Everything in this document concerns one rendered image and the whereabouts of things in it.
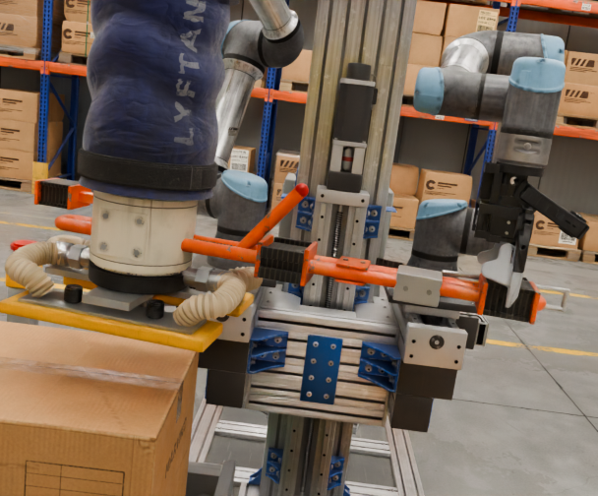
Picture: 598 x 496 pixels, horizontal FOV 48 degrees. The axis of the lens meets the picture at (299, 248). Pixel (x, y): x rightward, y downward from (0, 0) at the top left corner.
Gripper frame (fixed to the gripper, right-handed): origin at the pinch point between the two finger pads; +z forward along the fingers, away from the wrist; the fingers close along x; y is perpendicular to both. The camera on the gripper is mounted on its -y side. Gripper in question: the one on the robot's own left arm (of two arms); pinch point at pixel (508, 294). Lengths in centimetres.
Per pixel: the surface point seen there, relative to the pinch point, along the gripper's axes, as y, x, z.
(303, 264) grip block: 32.0, 4.7, -0.5
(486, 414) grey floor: -36, -237, 119
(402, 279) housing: 16.5, 3.8, -0.4
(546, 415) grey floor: -68, -252, 119
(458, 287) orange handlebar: 8.0, 3.4, -0.6
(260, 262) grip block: 39.0, 4.6, 0.4
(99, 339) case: 74, -13, 26
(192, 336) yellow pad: 45.9, 13.8, 11.2
